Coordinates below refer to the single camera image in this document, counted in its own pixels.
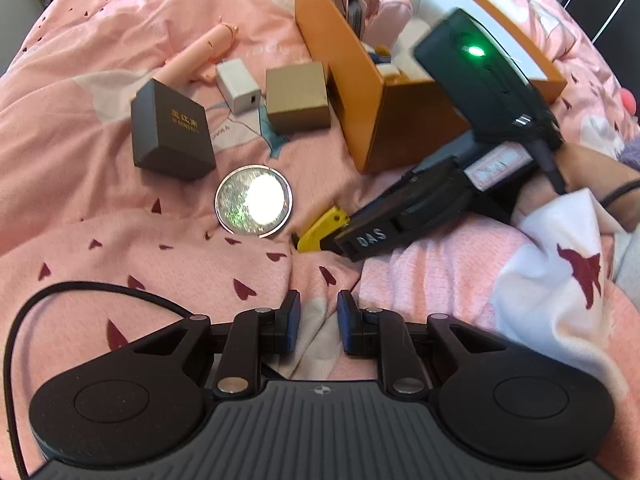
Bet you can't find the round glitter mirror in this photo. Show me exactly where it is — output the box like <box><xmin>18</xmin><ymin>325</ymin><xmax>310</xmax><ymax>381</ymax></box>
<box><xmin>214</xmin><ymin>164</ymin><xmax>294</xmax><ymax>239</ymax></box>

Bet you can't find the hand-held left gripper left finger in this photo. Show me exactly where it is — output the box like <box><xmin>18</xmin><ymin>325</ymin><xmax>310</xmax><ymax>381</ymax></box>
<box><xmin>120</xmin><ymin>290</ymin><xmax>302</xmax><ymax>399</ymax></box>

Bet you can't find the pink plush toy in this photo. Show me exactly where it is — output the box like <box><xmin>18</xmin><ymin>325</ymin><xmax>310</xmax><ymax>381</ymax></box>
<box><xmin>619</xmin><ymin>87</ymin><xmax>640</xmax><ymax>117</ymax></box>

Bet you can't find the black gift box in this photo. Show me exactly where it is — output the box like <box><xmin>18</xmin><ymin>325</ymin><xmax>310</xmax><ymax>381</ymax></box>
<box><xmin>131</xmin><ymin>79</ymin><xmax>217</xmax><ymax>182</ymax></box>

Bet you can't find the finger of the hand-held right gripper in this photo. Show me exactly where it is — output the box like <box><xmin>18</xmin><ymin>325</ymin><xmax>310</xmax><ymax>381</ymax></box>
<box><xmin>345</xmin><ymin>157</ymin><xmax>467</xmax><ymax>235</ymax></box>

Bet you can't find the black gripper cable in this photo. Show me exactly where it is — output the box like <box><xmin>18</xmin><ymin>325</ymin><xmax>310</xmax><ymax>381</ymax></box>
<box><xmin>6</xmin><ymin>282</ymin><xmax>197</xmax><ymax>479</ymax></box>
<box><xmin>529</xmin><ymin>137</ymin><xmax>640</xmax><ymax>211</ymax></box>

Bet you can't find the pink selfie stick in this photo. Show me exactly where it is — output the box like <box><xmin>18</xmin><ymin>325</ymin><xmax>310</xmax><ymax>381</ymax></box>
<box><xmin>152</xmin><ymin>19</ymin><xmax>239</xmax><ymax>87</ymax></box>

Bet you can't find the brown cardboard gift box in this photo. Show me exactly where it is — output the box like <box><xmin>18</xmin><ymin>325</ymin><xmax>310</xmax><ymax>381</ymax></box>
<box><xmin>265</xmin><ymin>62</ymin><xmax>332</xmax><ymax>135</ymax></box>

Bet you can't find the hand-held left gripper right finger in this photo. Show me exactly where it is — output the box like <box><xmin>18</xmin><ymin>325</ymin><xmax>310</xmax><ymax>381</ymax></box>
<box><xmin>337</xmin><ymin>290</ymin><xmax>522</xmax><ymax>395</ymax></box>

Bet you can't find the orange cardboard box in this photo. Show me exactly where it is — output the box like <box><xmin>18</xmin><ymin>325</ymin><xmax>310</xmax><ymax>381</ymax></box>
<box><xmin>292</xmin><ymin>0</ymin><xmax>569</xmax><ymax>176</ymax></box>

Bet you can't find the brown photo card box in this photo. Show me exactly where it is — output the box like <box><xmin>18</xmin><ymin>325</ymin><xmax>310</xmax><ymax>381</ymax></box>
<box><xmin>345</xmin><ymin>0</ymin><xmax>372</xmax><ymax>39</ymax></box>

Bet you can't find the person's right forearm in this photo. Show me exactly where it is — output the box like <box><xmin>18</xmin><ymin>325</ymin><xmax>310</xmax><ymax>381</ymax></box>
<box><xmin>552</xmin><ymin>142</ymin><xmax>640</xmax><ymax>235</ymax></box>

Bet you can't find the yellow utility knife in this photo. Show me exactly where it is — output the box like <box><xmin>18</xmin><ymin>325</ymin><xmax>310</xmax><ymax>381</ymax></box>
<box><xmin>292</xmin><ymin>204</ymin><xmax>352</xmax><ymax>254</ymax></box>

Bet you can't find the plush dog with navy hat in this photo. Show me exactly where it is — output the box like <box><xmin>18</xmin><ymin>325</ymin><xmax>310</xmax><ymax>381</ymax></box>
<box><xmin>362</xmin><ymin>41</ymin><xmax>401</xmax><ymax>69</ymax></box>

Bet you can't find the pink printed blanket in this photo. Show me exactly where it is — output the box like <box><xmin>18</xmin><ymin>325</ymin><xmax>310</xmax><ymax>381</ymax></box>
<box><xmin>0</xmin><ymin>0</ymin><xmax>640</xmax><ymax>466</ymax></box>

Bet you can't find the white charger block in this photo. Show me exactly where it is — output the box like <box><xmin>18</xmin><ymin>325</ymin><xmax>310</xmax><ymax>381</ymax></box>
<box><xmin>216</xmin><ymin>59</ymin><xmax>262</xmax><ymax>115</ymax></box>

